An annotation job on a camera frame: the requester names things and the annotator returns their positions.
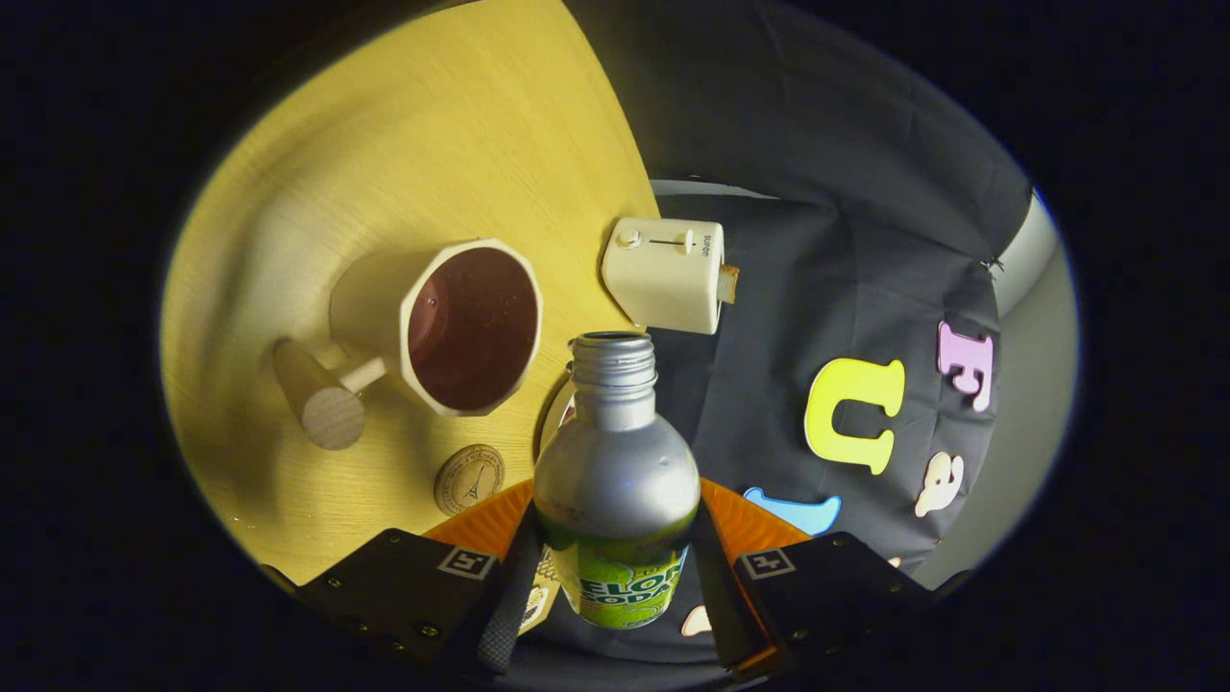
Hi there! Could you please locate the beige cup with wooden handle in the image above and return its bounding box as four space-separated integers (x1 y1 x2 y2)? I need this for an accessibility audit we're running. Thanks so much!
272 238 545 452

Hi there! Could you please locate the silver juice bottle green label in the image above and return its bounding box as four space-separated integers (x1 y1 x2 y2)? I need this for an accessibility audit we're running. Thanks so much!
531 332 701 630

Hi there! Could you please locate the white plate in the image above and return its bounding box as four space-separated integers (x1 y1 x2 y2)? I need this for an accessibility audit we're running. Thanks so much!
538 380 578 455

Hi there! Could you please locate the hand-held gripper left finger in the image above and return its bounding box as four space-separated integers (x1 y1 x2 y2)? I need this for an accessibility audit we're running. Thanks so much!
298 479 539 679

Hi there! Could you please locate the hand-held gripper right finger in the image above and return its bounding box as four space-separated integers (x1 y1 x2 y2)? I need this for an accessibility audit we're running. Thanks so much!
692 479 933 683

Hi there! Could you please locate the round cork coaster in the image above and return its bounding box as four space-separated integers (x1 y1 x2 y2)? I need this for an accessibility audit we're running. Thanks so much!
433 444 506 517

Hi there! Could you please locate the wooden table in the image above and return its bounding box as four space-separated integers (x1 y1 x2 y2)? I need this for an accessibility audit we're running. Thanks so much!
160 0 662 585

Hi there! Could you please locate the white toaster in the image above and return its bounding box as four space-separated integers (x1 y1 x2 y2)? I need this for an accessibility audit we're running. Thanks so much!
602 217 726 335

